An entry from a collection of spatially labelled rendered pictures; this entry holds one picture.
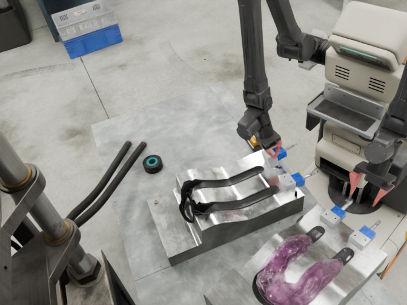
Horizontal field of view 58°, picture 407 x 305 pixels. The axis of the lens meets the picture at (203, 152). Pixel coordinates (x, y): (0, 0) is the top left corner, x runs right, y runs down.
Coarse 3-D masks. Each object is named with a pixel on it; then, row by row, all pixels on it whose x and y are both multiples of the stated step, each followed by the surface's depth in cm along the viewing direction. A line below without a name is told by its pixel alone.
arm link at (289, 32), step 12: (276, 0) 106; (288, 0) 110; (276, 12) 111; (288, 12) 112; (276, 24) 116; (288, 24) 114; (276, 36) 124; (288, 36) 118; (300, 36) 119; (276, 48) 127; (300, 48) 121; (312, 48) 125; (300, 60) 124
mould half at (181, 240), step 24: (216, 168) 138; (240, 168) 137; (264, 168) 135; (168, 192) 137; (216, 192) 127; (240, 192) 130; (288, 192) 126; (168, 216) 129; (216, 216) 118; (240, 216) 122; (264, 216) 124; (288, 216) 130; (168, 240) 122; (192, 240) 121; (216, 240) 122
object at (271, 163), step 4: (292, 144) 135; (296, 144) 135; (280, 148) 134; (284, 148) 135; (288, 148) 134; (264, 152) 133; (272, 152) 132; (280, 152) 132; (284, 152) 133; (264, 156) 134; (268, 156) 131; (280, 156) 133; (284, 156) 134; (264, 160) 137; (268, 160) 131; (272, 160) 132; (276, 160) 133; (268, 164) 134; (272, 164) 133; (276, 164) 134
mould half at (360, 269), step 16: (320, 208) 124; (304, 224) 121; (320, 224) 120; (272, 240) 114; (320, 240) 116; (336, 240) 116; (256, 256) 112; (304, 256) 109; (320, 256) 110; (368, 256) 111; (384, 256) 110; (240, 272) 110; (256, 272) 110; (288, 272) 107; (352, 272) 107; (368, 272) 107; (224, 288) 104; (240, 288) 103; (336, 288) 101; (352, 288) 102; (208, 304) 106; (224, 304) 100; (240, 304) 100; (256, 304) 99; (320, 304) 100; (336, 304) 98
